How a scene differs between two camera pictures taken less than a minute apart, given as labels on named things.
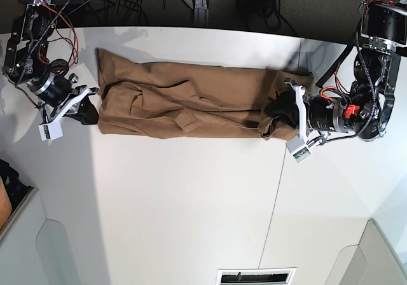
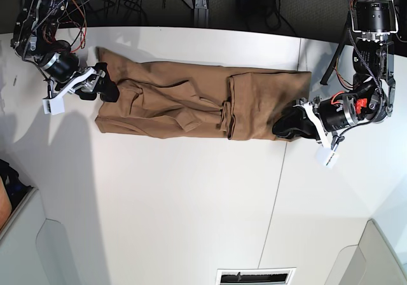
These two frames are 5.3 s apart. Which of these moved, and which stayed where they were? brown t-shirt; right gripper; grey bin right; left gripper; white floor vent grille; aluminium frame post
Moved: left gripper; right gripper
Stayed: aluminium frame post; white floor vent grille; grey bin right; brown t-shirt
